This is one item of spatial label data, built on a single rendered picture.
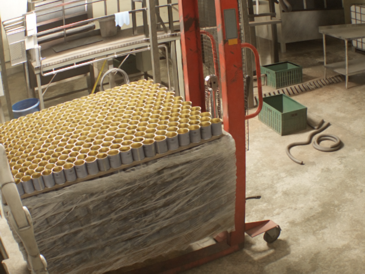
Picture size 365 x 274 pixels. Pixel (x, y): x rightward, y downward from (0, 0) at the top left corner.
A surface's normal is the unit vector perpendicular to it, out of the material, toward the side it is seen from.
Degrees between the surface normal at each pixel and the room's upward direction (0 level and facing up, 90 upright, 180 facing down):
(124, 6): 90
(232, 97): 90
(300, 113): 90
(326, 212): 0
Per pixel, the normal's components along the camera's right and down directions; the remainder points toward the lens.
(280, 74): 0.47, 0.30
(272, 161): -0.07, -0.92
